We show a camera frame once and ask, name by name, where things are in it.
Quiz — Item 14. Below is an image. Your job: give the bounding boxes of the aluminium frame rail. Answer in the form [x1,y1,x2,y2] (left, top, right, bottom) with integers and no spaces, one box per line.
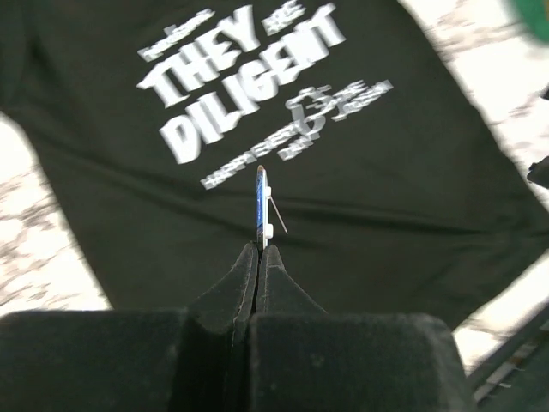
[479,345,548,411]

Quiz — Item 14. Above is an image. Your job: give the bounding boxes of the round silver brooch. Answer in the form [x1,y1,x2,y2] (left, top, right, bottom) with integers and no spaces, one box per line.
[256,165,288,251]

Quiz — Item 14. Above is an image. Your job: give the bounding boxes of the black printed t-shirt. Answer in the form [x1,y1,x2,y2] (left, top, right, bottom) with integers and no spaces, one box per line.
[1,1,548,327]

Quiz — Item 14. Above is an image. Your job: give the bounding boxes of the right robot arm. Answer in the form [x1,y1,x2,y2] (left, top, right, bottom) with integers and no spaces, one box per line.
[527,156,549,189]

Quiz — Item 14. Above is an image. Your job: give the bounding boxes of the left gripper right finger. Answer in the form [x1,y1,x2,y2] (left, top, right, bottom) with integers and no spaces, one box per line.
[249,246,476,412]

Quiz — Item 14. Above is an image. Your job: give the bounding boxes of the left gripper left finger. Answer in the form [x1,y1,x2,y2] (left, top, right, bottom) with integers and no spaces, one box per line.
[1,244,258,411]

